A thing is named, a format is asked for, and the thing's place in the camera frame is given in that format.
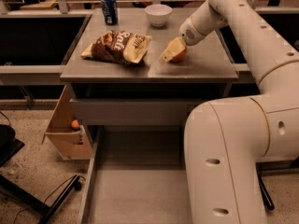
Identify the closed top drawer front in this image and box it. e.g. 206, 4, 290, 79
70, 99, 201, 126

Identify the black stand base left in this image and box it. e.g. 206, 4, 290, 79
0, 124, 81, 224

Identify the open middle drawer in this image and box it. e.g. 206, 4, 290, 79
78, 126, 192, 224

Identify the orange fruit in box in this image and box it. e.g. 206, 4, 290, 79
71, 119, 80, 131

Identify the brown chip bag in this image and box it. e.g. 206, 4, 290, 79
81, 30, 152, 65

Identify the black cable on floor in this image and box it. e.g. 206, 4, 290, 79
12, 175, 87, 224

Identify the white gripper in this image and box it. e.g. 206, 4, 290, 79
160, 17, 207, 63

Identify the white bowl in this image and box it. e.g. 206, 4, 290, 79
145, 4, 172, 27

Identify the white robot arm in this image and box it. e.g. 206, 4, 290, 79
179, 0, 299, 224

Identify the black table leg right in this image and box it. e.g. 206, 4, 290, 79
257, 171, 275, 211

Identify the blue soda can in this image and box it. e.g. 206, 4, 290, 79
101, 0, 118, 25

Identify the grey drawer cabinet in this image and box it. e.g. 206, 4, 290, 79
61, 7, 238, 142

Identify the cardboard box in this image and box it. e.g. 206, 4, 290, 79
45, 87, 92, 160

